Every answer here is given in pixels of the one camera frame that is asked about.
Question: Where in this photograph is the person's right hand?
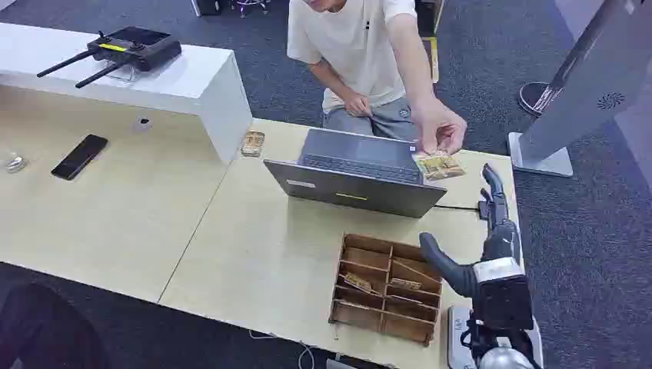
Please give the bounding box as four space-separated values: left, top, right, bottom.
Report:
343 91 374 118

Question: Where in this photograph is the person's left hand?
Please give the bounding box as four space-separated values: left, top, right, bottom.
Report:
411 96 468 156

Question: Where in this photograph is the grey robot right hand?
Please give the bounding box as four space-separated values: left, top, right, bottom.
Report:
419 162 522 300

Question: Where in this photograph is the person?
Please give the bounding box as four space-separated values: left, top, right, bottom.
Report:
286 0 468 156

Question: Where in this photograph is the grey laptop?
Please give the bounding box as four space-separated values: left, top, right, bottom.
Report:
263 128 447 219

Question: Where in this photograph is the round black floor base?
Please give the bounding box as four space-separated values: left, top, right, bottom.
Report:
517 81 552 118

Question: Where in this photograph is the clear case of cards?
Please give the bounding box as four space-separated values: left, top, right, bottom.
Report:
240 130 266 158

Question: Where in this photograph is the chrome chair base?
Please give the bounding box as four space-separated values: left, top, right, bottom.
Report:
229 0 271 17

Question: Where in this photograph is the grey kiosk stand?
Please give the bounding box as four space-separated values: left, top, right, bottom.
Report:
507 0 652 178

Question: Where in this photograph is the wooden card sorting box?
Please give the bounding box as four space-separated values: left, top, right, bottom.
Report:
328 233 443 347

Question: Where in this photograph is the black floor box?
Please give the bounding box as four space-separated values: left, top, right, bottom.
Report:
190 0 223 17

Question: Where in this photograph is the white desk shelf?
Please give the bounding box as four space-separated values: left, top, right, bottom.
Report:
0 22 254 165

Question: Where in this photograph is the black remote controller with antennas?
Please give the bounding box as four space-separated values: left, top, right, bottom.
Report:
36 26 183 90

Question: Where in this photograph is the clear acrylic stand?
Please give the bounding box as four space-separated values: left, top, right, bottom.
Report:
107 65 138 84

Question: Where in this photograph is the black smartphone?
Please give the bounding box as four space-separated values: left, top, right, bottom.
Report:
51 134 109 181

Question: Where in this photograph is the small glass dish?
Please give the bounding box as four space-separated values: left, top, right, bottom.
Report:
5 152 28 175

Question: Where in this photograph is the dark chair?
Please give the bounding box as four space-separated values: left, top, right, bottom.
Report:
0 277 111 369

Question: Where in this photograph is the dark wrist camera box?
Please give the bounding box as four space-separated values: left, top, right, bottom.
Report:
471 258 534 332

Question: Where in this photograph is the white cable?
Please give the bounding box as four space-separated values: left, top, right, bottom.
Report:
248 330 317 369

